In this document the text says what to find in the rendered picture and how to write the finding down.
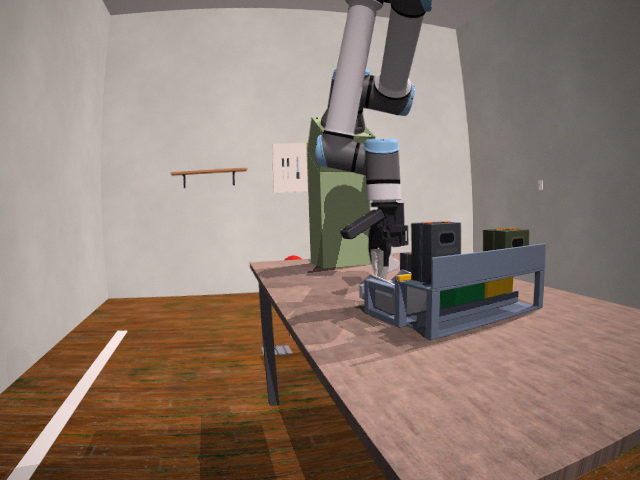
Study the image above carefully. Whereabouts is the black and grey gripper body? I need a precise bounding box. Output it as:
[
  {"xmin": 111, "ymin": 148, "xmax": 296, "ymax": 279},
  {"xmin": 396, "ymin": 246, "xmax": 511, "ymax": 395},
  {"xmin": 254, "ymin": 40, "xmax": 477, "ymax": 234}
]
[{"xmin": 369, "ymin": 202, "xmax": 408, "ymax": 249}]

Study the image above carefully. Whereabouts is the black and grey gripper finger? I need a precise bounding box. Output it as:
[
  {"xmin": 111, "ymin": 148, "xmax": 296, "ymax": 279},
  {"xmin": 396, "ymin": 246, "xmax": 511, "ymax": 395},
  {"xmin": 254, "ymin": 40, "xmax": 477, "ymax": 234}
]
[
  {"xmin": 379, "ymin": 235, "xmax": 400, "ymax": 280},
  {"xmin": 368, "ymin": 242, "xmax": 381, "ymax": 277}
]

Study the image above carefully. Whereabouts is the green open bin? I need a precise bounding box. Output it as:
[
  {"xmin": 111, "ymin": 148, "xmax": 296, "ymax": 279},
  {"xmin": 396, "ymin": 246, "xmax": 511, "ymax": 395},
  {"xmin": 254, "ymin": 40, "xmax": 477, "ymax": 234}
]
[{"xmin": 440, "ymin": 283, "xmax": 485, "ymax": 309}]

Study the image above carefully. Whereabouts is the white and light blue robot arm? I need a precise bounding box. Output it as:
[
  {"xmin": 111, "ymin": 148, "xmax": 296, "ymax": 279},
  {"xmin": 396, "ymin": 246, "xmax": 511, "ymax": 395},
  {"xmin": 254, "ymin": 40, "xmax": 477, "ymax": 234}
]
[{"xmin": 315, "ymin": 0, "xmax": 432, "ymax": 202}]

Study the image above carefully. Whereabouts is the yellow open bin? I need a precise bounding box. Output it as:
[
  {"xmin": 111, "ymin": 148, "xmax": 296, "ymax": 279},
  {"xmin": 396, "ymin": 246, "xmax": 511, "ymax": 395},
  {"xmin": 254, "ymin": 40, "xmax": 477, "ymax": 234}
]
[{"xmin": 485, "ymin": 277, "xmax": 513, "ymax": 298}]

